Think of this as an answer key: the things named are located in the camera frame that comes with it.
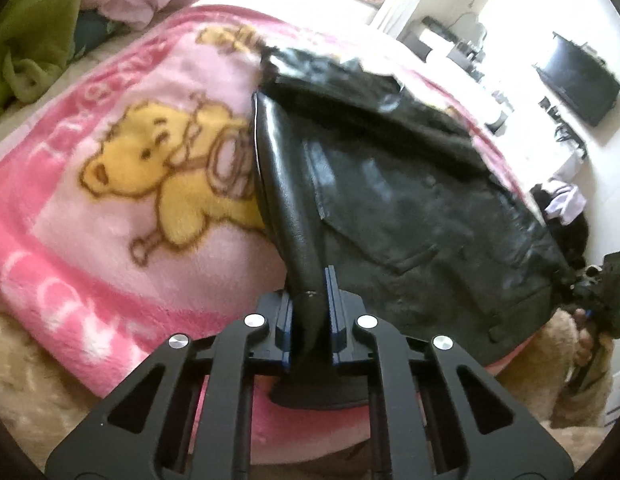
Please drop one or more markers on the pink bear printed blanket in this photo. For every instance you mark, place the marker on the pink bear printed blanket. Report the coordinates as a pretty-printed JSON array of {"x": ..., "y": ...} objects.
[{"x": 115, "y": 240}]

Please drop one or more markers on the green cloth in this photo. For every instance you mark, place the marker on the green cloth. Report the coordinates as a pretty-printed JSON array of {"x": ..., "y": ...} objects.
[{"x": 30, "y": 35}]

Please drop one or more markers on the purple cloth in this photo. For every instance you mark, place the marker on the purple cloth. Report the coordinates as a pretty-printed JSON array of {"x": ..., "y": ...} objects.
[{"x": 564, "y": 200}]

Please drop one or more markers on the beige fluffy blanket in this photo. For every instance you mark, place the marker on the beige fluffy blanket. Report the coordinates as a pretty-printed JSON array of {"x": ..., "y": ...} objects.
[{"x": 30, "y": 385}]

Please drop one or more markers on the person's right hand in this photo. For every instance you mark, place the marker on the person's right hand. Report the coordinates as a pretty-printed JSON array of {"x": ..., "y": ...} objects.
[{"x": 587, "y": 345}]

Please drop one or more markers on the dark clothes pile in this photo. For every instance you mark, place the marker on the dark clothes pile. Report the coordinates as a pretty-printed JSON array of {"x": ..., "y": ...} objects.
[{"x": 574, "y": 240}]

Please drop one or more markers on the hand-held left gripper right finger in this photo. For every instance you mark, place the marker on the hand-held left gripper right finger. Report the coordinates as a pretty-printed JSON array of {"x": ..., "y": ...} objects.
[{"x": 335, "y": 330}]

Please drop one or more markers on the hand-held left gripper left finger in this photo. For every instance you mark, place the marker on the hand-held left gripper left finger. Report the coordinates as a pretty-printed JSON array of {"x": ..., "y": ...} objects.
[{"x": 285, "y": 330}]

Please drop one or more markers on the black leather jacket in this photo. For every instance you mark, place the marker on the black leather jacket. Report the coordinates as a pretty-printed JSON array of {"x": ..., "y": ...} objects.
[{"x": 414, "y": 200}]

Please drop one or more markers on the black television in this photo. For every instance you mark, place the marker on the black television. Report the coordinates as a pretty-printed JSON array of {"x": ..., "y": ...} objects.
[{"x": 579, "y": 80}]

